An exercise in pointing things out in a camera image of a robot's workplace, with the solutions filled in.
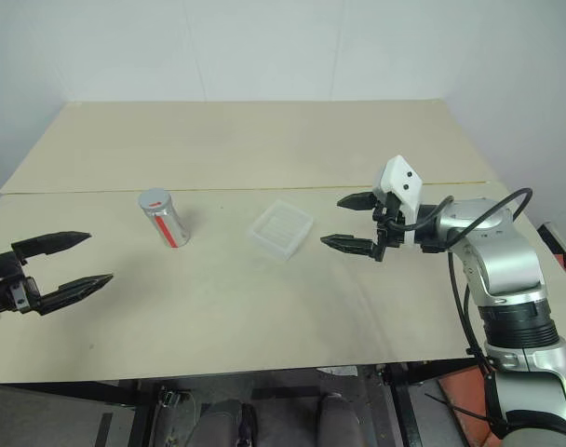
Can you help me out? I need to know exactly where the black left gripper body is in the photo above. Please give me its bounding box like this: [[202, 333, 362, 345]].
[[0, 252, 42, 317]]

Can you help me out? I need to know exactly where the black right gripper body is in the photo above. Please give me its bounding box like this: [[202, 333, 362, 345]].
[[371, 190, 412, 264]]

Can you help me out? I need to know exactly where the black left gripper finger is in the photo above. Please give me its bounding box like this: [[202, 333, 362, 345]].
[[30, 273, 115, 318], [11, 230, 92, 267]]

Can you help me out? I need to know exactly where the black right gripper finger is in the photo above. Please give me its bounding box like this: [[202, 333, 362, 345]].
[[336, 190, 377, 212], [319, 233, 376, 260]]

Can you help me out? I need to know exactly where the silver red can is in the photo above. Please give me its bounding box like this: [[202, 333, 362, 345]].
[[137, 187, 193, 250]]

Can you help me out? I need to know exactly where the clear plastic container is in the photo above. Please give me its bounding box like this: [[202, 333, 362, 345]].
[[249, 198, 317, 263]]

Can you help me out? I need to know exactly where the silver metal clamp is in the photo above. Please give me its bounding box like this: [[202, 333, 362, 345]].
[[157, 389, 195, 412]]

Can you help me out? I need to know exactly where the dark grey rounded shape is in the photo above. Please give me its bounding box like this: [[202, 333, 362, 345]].
[[317, 393, 365, 447], [202, 399, 248, 447]]

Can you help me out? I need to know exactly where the orange floor mat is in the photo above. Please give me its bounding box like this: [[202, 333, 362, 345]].
[[437, 365, 507, 447]]

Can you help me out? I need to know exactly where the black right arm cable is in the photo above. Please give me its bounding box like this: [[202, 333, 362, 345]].
[[385, 187, 534, 439]]

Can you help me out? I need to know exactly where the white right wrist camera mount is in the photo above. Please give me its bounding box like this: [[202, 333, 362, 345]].
[[372, 156, 423, 246]]

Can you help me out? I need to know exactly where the black metal table frame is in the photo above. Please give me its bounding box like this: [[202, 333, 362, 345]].
[[0, 360, 456, 447]]

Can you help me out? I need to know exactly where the black cable tie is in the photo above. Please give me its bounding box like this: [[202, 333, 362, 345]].
[[425, 393, 494, 427]]

